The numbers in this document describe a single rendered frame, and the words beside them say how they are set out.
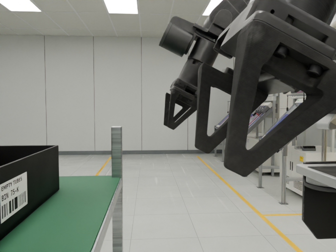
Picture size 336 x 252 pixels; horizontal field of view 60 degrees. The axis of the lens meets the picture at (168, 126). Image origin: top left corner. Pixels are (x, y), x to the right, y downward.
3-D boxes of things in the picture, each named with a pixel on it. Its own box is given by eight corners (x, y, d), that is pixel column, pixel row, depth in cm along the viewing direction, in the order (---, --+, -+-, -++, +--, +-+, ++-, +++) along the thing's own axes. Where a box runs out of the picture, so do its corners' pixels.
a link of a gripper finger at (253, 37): (188, 152, 14) (273, -20, 14) (173, 139, 21) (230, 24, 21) (305, 209, 15) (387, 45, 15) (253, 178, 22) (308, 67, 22)
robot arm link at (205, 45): (225, 43, 62) (218, 49, 68) (196, 28, 61) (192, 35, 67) (211, 72, 62) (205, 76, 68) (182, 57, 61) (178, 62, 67)
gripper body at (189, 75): (173, 85, 59) (189, 52, 59) (168, 89, 69) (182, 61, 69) (202, 100, 60) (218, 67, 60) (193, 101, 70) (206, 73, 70)
